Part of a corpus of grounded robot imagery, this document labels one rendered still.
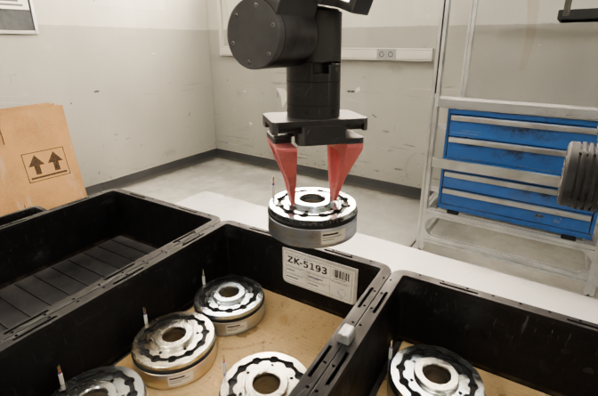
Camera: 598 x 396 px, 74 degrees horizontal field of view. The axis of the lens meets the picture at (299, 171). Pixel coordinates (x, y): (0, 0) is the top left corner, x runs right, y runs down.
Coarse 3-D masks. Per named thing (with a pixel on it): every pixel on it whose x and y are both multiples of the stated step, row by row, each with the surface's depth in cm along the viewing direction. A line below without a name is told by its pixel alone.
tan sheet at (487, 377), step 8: (400, 344) 54; (408, 344) 54; (488, 376) 49; (496, 376) 49; (384, 384) 48; (488, 384) 48; (496, 384) 48; (504, 384) 48; (512, 384) 48; (520, 384) 48; (384, 392) 46; (488, 392) 46; (496, 392) 46; (504, 392) 46; (512, 392) 46; (520, 392) 46; (528, 392) 46; (536, 392) 46
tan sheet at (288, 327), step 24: (264, 312) 60; (288, 312) 60; (312, 312) 60; (216, 336) 55; (240, 336) 55; (264, 336) 55; (288, 336) 55; (312, 336) 55; (216, 360) 51; (312, 360) 51; (192, 384) 48; (216, 384) 48
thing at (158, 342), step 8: (160, 328) 51; (168, 328) 52; (176, 328) 52; (184, 328) 52; (192, 328) 51; (160, 336) 50; (184, 336) 50; (192, 336) 51; (160, 344) 49; (168, 344) 49; (176, 344) 49; (184, 344) 49
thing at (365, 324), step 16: (400, 272) 52; (416, 272) 53; (384, 288) 49; (448, 288) 49; (464, 288) 49; (384, 304) 46; (496, 304) 47; (512, 304) 46; (528, 304) 46; (368, 320) 43; (560, 320) 44; (576, 320) 43; (352, 352) 39; (336, 368) 38; (320, 384) 35; (336, 384) 36
